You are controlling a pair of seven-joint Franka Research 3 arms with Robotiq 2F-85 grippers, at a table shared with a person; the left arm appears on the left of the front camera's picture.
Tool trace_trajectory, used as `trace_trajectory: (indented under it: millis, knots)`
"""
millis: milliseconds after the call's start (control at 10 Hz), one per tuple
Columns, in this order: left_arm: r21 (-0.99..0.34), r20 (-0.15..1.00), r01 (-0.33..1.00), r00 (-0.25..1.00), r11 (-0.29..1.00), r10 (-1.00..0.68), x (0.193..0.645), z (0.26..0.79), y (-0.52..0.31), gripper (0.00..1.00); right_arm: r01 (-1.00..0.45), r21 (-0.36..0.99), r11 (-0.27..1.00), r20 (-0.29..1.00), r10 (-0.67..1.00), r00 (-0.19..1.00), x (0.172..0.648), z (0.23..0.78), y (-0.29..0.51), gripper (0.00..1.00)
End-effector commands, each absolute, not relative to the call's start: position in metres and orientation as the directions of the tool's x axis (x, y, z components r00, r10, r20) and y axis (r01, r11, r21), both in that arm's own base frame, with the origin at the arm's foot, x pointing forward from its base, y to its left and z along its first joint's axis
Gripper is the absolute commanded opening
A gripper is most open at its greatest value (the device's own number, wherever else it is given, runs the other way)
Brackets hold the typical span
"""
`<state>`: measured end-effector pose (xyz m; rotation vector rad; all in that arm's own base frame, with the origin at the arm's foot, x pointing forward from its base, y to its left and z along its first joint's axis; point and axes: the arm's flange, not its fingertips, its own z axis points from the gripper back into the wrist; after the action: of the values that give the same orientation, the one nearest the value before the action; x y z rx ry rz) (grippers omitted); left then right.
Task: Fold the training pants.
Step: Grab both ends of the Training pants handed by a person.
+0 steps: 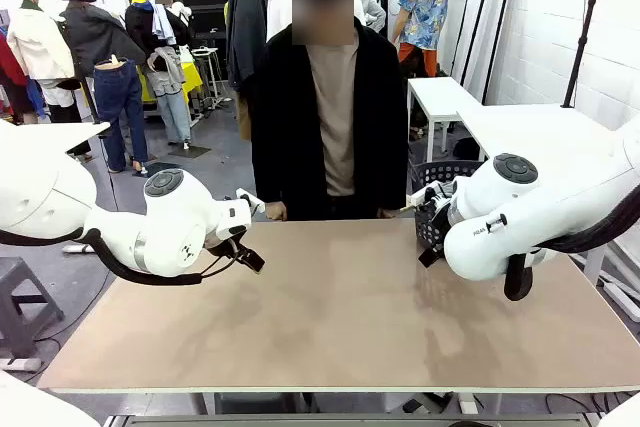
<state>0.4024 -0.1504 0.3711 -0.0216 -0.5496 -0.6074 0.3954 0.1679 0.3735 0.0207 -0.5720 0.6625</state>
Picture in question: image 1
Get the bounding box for person's right hand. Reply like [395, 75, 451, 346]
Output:
[264, 200, 289, 222]

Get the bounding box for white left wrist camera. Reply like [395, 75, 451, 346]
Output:
[235, 188, 266, 221]

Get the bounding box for person's right forearm black sleeve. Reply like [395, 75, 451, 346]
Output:
[252, 146, 289, 206]

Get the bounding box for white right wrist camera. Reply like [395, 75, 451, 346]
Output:
[409, 185, 441, 208]

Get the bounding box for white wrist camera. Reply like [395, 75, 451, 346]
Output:
[409, 185, 441, 208]
[235, 188, 266, 221]

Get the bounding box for mannequin in black yellow clothes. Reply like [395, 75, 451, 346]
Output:
[123, 0, 194, 146]

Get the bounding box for small white table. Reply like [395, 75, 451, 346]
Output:
[407, 76, 484, 161]

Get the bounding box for mannequin in red garment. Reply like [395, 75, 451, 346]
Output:
[0, 29, 30, 123]

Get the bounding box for dark grey hooded coat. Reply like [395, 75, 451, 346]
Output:
[225, 0, 270, 141]

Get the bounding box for yellow cloth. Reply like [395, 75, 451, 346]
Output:
[137, 60, 204, 104]

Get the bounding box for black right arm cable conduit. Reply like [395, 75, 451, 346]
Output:
[503, 191, 640, 302]

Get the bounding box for black bag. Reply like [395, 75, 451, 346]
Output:
[452, 136, 484, 163]

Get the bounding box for mannequin with black hat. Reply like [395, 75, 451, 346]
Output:
[58, 0, 147, 158]

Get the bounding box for black tripod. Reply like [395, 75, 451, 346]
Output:
[560, 0, 601, 109]

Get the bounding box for mannequin in white shirt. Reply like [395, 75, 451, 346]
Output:
[266, 0, 296, 43]

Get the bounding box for person's left forearm black sleeve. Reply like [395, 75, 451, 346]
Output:
[377, 146, 409, 211]

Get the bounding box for mannequin legs in blue jeans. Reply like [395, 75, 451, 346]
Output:
[93, 54, 150, 174]

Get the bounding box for person in black cardigan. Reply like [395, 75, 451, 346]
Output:
[251, 0, 410, 222]

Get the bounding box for black perforated laundry basket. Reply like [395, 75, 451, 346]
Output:
[409, 159, 489, 262]

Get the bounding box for white round stand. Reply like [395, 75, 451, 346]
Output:
[192, 45, 234, 111]

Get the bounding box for mannequin in cream jacket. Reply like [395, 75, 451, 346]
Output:
[6, 0, 76, 124]

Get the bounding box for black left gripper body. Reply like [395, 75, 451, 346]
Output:
[205, 225, 250, 259]

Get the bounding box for grey plastic stool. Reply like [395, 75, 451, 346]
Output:
[0, 256, 66, 359]

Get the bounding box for white table with thin leg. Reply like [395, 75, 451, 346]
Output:
[0, 119, 119, 213]

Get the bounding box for black mannequin base plate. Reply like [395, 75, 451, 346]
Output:
[168, 145, 212, 158]

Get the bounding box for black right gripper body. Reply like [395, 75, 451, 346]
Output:
[424, 199, 454, 252]

